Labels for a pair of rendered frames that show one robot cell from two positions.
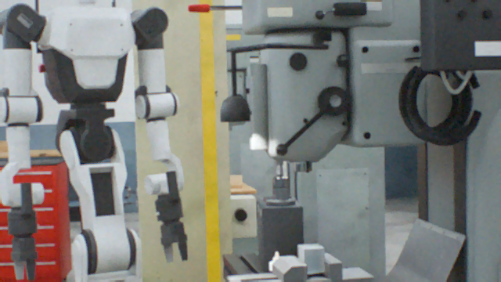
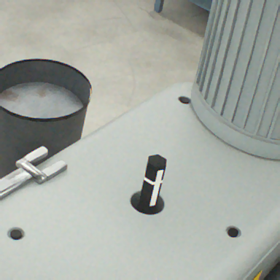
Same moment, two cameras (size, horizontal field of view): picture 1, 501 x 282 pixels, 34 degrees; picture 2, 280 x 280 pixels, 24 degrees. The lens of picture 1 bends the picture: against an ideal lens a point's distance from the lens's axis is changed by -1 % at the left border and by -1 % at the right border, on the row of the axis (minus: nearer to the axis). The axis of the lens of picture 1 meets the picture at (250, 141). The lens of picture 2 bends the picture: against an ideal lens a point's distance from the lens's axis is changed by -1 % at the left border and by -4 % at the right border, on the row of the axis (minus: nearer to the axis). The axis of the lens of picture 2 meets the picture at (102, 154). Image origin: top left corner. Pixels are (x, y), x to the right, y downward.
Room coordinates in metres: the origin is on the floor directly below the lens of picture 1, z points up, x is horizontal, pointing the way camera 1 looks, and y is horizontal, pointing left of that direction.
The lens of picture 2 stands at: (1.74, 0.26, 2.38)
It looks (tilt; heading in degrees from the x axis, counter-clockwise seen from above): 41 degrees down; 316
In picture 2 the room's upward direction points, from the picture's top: 9 degrees clockwise
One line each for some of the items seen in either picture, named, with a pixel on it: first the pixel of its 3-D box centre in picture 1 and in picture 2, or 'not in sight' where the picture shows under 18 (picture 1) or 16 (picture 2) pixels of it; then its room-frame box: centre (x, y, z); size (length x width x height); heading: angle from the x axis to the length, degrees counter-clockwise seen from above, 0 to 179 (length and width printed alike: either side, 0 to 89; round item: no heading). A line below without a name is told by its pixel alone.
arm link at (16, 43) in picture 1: (16, 28); not in sight; (2.55, 0.72, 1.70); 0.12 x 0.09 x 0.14; 30
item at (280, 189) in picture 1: (280, 190); not in sight; (2.47, -0.09, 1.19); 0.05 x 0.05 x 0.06
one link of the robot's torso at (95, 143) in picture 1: (82, 133); not in sight; (2.71, 0.55, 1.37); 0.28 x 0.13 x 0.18; 29
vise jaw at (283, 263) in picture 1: (289, 269); not in sight; (2.00, -0.09, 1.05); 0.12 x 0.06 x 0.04; 11
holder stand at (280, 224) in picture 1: (279, 230); not in sight; (2.52, -0.08, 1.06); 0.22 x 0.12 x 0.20; 3
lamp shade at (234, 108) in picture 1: (235, 108); not in sight; (1.97, 0.03, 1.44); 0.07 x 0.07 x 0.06
